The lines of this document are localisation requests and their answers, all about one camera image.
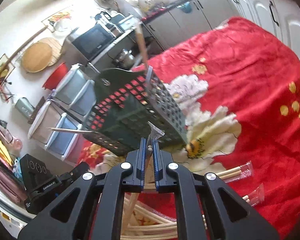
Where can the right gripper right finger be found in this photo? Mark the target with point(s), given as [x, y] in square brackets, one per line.
[206, 207]

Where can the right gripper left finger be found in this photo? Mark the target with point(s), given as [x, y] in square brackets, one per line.
[90, 207]

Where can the dark green utensil basket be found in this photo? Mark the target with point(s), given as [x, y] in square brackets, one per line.
[127, 104]

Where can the bamboo chopstick pair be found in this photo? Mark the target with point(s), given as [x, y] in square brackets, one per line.
[141, 44]

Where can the bundle of bamboo chopsticks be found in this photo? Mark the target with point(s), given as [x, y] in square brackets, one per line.
[139, 221]

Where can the chopsticks pair on cloth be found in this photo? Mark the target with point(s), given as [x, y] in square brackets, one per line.
[255, 197]
[237, 173]

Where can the plastic drawer tower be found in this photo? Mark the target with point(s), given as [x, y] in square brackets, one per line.
[74, 96]
[48, 116]

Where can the red plastic basin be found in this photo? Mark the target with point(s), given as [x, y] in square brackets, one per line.
[55, 78]

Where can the red floral tablecloth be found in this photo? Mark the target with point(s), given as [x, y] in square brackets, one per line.
[239, 89]

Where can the round woven bamboo tray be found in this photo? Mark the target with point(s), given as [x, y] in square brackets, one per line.
[40, 55]

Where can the steel cooking pot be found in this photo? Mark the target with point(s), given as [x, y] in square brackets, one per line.
[124, 60]

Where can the black microwave oven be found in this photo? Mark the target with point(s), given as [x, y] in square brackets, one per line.
[91, 41]

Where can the black electric kettle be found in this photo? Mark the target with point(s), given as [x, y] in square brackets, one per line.
[104, 18]

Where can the teal hanging bin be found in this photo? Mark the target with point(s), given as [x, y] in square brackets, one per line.
[185, 8]

